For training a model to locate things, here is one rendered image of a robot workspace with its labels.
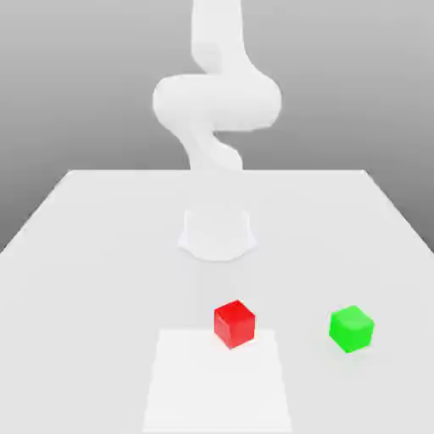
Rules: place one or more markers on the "small green cube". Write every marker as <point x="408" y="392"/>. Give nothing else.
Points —
<point x="351" y="329"/>

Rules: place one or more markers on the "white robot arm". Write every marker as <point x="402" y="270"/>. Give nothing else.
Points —
<point x="217" y="101"/>

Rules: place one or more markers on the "small red cube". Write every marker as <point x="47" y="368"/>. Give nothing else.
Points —
<point x="234" y="324"/>

